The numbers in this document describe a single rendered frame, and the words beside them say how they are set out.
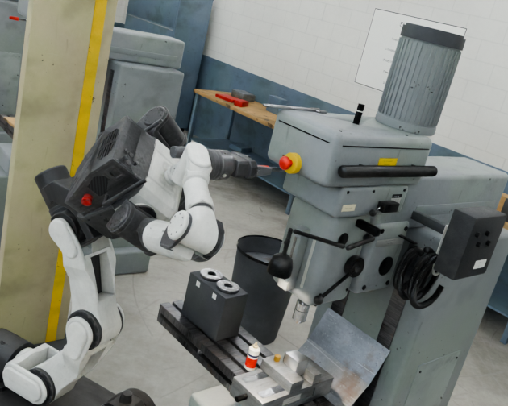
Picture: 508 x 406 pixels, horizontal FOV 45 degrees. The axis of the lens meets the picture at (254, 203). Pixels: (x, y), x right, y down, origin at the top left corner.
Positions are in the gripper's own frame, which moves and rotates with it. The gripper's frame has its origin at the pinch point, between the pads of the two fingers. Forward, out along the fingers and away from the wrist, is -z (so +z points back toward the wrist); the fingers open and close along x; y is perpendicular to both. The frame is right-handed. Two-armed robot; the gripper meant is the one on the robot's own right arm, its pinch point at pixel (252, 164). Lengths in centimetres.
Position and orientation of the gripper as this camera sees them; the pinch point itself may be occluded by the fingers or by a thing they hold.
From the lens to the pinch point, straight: 187.8
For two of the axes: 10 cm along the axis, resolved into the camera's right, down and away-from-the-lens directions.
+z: -7.5, 0.3, -6.6
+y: -2.3, 9.2, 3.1
